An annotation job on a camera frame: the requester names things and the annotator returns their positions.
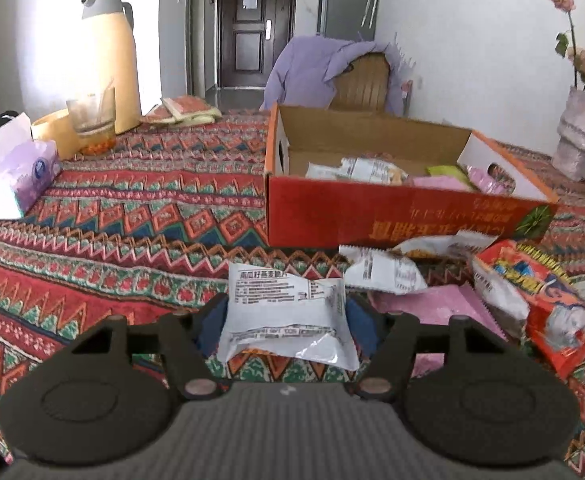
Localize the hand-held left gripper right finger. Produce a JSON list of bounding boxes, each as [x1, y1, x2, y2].
[[345, 297, 508, 402]]

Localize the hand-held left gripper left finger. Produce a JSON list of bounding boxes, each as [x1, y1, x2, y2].
[[72, 294, 230, 402]]

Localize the white snack packet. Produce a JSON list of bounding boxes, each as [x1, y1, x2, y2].
[[216, 262, 361, 372], [306, 156, 409, 187], [339, 245, 429, 297]]

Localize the red cardboard box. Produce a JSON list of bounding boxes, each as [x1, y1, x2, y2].
[[264, 104, 560, 250]]

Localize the pink snack packet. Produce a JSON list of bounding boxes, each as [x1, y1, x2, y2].
[[370, 284, 509, 342], [465, 164, 517, 196]]

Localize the patterned red tablecloth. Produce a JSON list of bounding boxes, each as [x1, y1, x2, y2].
[[0, 109, 585, 480]]

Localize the green snack packet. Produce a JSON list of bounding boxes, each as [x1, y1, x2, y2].
[[426, 165, 474, 192]]

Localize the red snack packet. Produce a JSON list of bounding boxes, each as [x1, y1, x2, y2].
[[474, 239, 585, 380]]

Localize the folded patterned placemats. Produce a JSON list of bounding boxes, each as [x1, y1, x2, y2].
[[144, 94, 222, 126]]

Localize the glass cup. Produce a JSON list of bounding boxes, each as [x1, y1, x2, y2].
[[66, 87, 118, 156]]

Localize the wooden chair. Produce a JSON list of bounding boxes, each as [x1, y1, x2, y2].
[[331, 52, 391, 114]]

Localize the purple tissue pack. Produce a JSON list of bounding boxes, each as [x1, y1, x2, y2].
[[0, 112, 61, 220]]

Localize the beige cup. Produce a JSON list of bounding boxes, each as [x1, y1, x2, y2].
[[31, 108, 81, 161]]

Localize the purple jacket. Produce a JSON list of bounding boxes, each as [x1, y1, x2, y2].
[[259, 34, 416, 117]]

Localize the beige thermos jug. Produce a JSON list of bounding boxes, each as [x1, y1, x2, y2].
[[81, 0, 142, 136]]

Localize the pale pink vase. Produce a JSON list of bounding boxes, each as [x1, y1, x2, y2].
[[551, 86, 585, 182]]

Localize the dark brown door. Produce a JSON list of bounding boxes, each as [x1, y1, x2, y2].
[[216, 0, 299, 92]]

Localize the grey fridge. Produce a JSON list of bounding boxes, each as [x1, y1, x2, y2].
[[317, 0, 381, 44]]

